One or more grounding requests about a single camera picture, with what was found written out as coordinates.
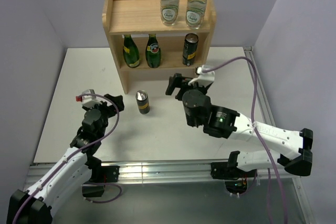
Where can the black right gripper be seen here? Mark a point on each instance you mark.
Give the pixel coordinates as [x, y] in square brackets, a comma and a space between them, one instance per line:
[175, 81]

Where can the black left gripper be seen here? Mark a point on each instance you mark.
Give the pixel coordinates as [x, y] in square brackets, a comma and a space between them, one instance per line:
[110, 108]

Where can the black beverage can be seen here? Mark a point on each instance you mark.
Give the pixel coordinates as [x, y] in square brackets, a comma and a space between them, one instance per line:
[189, 49]
[142, 100]

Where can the green glass bottle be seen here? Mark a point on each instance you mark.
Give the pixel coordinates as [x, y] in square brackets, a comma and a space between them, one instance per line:
[130, 52]
[153, 52]

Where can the green glass bottle front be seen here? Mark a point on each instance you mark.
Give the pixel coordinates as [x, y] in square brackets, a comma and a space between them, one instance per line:
[130, 52]

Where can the clear water bottle shelf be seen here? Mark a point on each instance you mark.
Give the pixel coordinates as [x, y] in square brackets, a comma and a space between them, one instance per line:
[195, 13]

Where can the clear water bottle front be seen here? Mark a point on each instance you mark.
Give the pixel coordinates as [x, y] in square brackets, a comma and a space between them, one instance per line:
[169, 11]

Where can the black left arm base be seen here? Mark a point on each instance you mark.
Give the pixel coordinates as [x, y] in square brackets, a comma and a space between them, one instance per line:
[105, 175]

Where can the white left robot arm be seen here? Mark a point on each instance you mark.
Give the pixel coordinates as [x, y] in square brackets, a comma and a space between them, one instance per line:
[41, 201]

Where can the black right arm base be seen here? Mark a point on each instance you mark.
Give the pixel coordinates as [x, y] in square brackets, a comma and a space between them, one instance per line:
[237, 181]

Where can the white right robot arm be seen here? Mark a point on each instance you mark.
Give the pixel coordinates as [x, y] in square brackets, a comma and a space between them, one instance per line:
[288, 149]

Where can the wooden two-tier shelf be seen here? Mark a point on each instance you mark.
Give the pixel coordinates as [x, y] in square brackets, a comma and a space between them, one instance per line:
[139, 18]

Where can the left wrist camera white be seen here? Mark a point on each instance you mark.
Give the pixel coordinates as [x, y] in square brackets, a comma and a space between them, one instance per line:
[88, 99]

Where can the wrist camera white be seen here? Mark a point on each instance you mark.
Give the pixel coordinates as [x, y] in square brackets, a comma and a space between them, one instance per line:
[204, 75]
[88, 99]

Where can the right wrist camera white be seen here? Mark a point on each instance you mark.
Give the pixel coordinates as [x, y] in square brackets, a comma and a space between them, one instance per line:
[204, 75]

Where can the aluminium rail frame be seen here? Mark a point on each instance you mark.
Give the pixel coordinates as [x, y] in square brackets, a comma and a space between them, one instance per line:
[157, 147]

